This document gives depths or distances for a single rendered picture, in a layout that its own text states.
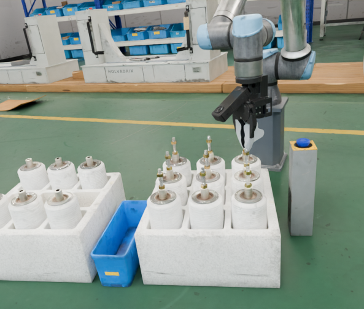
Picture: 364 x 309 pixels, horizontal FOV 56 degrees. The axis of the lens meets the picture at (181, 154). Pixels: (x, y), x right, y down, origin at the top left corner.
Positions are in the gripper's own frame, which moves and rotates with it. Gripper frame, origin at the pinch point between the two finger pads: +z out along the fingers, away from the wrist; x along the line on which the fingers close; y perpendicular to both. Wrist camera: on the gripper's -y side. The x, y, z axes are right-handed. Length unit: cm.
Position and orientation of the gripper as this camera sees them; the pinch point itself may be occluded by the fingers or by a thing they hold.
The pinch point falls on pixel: (244, 146)
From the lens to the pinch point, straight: 101.0
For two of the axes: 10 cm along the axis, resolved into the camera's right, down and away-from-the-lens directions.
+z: 1.0, 9.1, 3.9
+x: -4.6, -3.1, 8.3
